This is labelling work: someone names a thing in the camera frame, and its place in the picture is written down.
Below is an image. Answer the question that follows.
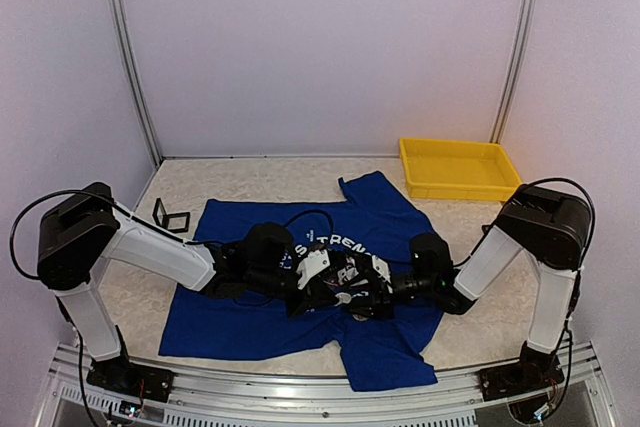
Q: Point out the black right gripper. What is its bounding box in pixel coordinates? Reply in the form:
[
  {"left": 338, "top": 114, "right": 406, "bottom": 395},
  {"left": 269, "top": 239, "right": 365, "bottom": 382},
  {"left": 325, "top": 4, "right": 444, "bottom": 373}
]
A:
[{"left": 339, "top": 271, "right": 436, "bottom": 321}]

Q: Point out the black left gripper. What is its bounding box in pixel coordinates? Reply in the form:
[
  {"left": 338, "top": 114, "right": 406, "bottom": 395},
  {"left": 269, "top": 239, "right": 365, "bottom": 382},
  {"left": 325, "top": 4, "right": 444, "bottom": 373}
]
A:
[{"left": 248, "top": 266, "right": 340, "bottom": 320}]

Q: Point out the blue printed t-shirt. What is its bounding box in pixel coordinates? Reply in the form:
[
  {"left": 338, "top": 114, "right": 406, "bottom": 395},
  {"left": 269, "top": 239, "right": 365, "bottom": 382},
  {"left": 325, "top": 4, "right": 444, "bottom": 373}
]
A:
[{"left": 159, "top": 171, "right": 443, "bottom": 392}]

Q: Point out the yellow plastic tray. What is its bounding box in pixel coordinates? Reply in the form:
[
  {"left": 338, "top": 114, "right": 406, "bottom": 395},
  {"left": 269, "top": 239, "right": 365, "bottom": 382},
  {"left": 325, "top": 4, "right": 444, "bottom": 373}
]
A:
[{"left": 399, "top": 138, "right": 522, "bottom": 202}]

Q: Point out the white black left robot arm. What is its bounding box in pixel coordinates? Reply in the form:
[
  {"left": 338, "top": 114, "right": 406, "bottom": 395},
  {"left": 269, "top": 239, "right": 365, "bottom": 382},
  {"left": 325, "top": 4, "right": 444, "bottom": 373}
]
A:
[{"left": 37, "top": 182, "right": 338, "bottom": 392}]

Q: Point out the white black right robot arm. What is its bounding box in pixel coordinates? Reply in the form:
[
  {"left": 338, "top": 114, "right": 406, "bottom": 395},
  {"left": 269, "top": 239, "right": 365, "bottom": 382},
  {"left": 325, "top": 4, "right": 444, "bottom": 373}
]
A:
[{"left": 349, "top": 179, "right": 595, "bottom": 391}]

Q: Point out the black empty display box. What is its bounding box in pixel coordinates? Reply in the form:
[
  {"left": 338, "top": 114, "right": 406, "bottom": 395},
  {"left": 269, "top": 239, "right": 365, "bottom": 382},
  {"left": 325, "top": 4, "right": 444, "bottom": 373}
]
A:
[{"left": 152, "top": 197, "right": 191, "bottom": 234}]

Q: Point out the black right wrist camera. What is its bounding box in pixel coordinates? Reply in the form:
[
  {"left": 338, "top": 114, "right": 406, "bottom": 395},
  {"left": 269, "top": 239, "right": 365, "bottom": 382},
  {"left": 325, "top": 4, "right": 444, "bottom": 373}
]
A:
[{"left": 409, "top": 233, "right": 453, "bottom": 276}]

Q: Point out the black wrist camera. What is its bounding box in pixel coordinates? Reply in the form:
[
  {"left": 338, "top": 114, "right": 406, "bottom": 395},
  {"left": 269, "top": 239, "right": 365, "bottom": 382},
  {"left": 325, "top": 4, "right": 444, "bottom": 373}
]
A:
[
  {"left": 242, "top": 222, "right": 293, "bottom": 284},
  {"left": 409, "top": 233, "right": 453, "bottom": 276}
]

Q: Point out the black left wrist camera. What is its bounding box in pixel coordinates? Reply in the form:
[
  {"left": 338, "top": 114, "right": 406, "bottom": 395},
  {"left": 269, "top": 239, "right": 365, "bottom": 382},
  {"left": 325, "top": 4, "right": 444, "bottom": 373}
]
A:
[{"left": 242, "top": 222, "right": 293, "bottom": 284}]

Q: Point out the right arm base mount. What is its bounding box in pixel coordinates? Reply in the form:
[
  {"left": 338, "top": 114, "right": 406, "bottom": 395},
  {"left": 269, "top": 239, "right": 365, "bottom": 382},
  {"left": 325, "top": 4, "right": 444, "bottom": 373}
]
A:
[{"left": 478, "top": 362, "right": 565, "bottom": 402}]

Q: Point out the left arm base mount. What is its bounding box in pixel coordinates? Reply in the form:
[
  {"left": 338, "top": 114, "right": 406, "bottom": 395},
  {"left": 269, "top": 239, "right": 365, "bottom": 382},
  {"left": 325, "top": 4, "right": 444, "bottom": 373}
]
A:
[{"left": 87, "top": 363, "right": 175, "bottom": 403}]

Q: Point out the right aluminium frame post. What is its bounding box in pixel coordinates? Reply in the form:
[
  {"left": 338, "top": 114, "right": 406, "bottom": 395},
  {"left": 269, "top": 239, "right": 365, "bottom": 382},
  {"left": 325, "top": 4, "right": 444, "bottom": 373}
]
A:
[{"left": 490, "top": 0, "right": 536, "bottom": 144}]

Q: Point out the aluminium frame post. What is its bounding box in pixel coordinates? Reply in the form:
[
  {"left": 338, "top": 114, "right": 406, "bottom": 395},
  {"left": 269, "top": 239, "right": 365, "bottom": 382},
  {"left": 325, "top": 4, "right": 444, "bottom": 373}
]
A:
[
  {"left": 108, "top": 0, "right": 164, "bottom": 169},
  {"left": 490, "top": 0, "right": 536, "bottom": 144}
]

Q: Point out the front aluminium rail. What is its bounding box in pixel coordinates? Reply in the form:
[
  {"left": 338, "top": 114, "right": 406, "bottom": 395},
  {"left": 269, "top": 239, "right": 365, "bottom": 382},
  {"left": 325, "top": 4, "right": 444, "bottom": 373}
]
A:
[{"left": 47, "top": 341, "right": 601, "bottom": 427}]

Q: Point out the left aluminium frame post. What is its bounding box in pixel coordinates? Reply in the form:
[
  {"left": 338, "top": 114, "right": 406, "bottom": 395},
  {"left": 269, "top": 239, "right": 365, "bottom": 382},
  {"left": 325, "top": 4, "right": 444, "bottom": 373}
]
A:
[{"left": 108, "top": 0, "right": 164, "bottom": 169}]

